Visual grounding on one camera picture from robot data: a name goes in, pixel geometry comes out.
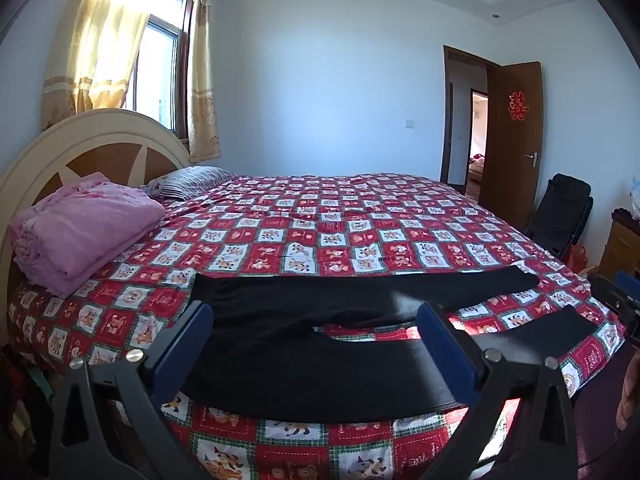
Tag narrow yellow curtain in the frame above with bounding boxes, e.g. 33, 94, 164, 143
187, 0, 222, 162

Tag cream wooden bed headboard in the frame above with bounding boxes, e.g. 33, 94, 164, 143
0, 109, 194, 347

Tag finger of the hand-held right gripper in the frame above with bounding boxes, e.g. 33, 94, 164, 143
589, 274, 640, 348
615, 270, 640, 302

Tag black folding chair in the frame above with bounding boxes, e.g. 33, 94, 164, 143
526, 173, 595, 262

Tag red checkered printed bedsheet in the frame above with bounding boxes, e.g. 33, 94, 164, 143
7, 172, 628, 480

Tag brown wooden cabinet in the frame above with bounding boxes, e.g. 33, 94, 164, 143
597, 208, 640, 282

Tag folded pink blanket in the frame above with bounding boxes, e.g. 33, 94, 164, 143
8, 171, 167, 298

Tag striped pillow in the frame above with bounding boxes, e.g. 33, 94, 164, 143
141, 165, 237, 202

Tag red paper door decoration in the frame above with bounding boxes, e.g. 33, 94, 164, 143
507, 90, 529, 122

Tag black pants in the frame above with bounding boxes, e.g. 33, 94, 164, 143
180, 265, 599, 423

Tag dark clutter beside bed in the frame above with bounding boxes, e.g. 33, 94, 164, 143
0, 342, 55, 466

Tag brown door frame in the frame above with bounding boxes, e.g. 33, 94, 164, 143
440, 45, 502, 195

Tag window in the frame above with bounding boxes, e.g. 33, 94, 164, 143
121, 0, 195, 142

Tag brown wooden door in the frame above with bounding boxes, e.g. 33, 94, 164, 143
479, 61, 545, 232

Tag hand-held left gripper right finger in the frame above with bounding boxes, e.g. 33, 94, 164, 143
416, 301, 580, 480

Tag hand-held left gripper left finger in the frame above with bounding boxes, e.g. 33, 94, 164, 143
49, 300, 216, 480

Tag person's right hand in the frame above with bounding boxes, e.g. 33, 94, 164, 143
616, 359, 640, 432

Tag wide yellow curtain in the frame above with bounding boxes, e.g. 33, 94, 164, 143
41, 0, 169, 132

